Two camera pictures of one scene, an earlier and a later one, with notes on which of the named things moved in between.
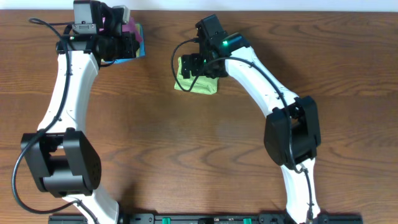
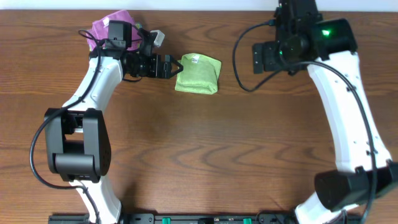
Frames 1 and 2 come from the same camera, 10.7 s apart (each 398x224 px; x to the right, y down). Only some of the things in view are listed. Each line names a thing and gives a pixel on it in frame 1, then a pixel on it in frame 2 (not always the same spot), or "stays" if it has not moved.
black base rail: [312, 218] stays
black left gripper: [130, 50] → [164, 67]
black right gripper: [196, 58] → [268, 64]
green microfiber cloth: [203, 84] stays
